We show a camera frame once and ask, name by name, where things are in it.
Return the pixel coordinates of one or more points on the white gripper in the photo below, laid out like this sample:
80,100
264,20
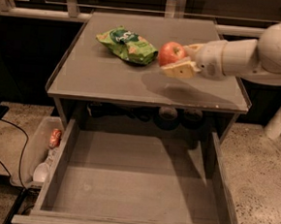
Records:
210,60

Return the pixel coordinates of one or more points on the red apple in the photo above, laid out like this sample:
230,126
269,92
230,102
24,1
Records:
170,52

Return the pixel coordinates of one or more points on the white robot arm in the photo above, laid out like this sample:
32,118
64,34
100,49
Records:
258,60

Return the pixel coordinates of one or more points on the grey cabinet counter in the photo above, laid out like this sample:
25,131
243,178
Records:
89,72

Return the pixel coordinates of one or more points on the open grey top drawer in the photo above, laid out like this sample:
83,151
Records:
137,176

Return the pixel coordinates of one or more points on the white bowl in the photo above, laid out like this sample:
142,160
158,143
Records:
232,72

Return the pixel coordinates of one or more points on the metal railing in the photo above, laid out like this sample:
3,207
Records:
234,17

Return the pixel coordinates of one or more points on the green chip bag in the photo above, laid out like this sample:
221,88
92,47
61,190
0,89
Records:
128,46

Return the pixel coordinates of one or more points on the dark can right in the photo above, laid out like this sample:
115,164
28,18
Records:
192,118

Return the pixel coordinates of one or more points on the dark can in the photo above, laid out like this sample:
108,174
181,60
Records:
166,118
192,118

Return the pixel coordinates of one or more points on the dark can left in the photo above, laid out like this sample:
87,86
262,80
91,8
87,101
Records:
166,118

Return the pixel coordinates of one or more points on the orange snack packet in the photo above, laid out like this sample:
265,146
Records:
55,138

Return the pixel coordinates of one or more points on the clear plastic bin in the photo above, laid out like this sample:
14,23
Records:
35,153

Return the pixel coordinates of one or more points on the white cup in bin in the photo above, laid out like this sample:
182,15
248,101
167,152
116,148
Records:
41,172

